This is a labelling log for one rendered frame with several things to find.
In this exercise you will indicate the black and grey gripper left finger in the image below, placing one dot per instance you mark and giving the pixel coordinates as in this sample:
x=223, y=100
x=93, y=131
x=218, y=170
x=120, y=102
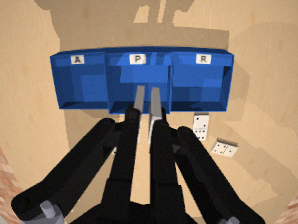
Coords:
x=52, y=199

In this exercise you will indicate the blue rack of bins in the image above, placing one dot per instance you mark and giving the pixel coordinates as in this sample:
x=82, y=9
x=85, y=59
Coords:
x=201, y=79

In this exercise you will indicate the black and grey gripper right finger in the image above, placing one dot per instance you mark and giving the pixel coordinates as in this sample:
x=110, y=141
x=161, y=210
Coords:
x=214, y=196

